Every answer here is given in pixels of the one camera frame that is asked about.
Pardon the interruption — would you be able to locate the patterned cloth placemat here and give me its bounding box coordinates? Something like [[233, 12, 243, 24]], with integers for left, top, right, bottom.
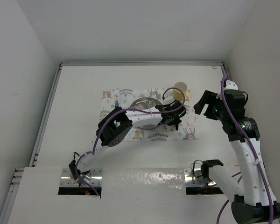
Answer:
[[99, 87, 200, 142]]

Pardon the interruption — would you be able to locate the yellow mug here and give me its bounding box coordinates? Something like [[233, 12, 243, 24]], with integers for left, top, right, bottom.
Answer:
[[173, 82, 189, 101]]

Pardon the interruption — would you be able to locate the grey reindeer plate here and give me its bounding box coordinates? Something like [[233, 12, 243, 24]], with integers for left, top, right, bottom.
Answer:
[[129, 97, 162, 130]]

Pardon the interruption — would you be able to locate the blue plastic fork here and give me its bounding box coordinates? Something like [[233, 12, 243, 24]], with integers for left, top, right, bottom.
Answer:
[[114, 98, 119, 108]]

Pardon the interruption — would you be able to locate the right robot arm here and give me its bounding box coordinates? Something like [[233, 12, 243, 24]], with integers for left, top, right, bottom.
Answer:
[[194, 90, 280, 224]]

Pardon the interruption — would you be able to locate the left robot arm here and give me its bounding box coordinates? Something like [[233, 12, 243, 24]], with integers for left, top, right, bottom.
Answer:
[[69, 100, 186, 182]]

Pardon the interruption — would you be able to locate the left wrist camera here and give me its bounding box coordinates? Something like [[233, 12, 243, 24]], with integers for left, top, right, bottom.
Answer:
[[162, 91, 175, 105]]

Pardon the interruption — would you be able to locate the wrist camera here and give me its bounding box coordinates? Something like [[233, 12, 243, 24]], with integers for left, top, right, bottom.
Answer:
[[224, 80, 238, 90], [162, 91, 175, 105]]

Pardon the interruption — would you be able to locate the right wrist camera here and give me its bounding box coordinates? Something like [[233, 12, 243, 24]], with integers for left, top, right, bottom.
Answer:
[[224, 80, 238, 90]]

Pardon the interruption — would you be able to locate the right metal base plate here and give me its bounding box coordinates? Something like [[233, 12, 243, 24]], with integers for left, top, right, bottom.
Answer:
[[184, 168, 217, 188]]

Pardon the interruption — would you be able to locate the metal base plate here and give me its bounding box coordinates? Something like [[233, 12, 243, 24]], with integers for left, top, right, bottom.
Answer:
[[59, 168, 103, 188], [184, 168, 217, 188]]

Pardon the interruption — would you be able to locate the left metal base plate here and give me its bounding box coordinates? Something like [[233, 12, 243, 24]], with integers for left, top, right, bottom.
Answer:
[[59, 168, 103, 188]]

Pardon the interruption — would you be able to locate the aluminium table frame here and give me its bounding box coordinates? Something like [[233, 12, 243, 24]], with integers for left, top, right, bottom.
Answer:
[[8, 62, 239, 224]]

